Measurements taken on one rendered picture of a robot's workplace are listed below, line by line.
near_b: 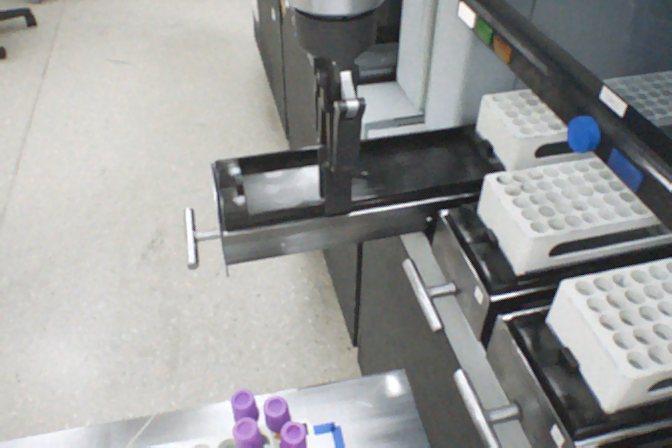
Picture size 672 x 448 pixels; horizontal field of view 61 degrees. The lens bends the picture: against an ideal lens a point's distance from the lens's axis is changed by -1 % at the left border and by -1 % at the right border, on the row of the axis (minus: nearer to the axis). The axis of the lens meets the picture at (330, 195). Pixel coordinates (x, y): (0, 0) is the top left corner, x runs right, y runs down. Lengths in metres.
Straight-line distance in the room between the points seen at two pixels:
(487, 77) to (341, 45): 0.32
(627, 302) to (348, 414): 0.25
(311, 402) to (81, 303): 1.30
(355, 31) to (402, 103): 0.48
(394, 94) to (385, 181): 0.33
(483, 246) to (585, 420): 0.20
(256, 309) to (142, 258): 0.40
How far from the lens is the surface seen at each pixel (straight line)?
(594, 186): 0.66
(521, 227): 0.58
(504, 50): 0.62
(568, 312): 0.54
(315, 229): 0.65
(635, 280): 0.59
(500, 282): 0.59
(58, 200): 2.10
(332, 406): 0.49
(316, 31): 0.51
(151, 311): 1.65
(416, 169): 0.73
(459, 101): 0.80
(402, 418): 0.49
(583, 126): 0.50
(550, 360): 0.55
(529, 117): 0.74
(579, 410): 0.53
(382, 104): 0.98
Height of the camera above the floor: 1.25
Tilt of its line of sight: 41 degrees down
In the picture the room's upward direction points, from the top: straight up
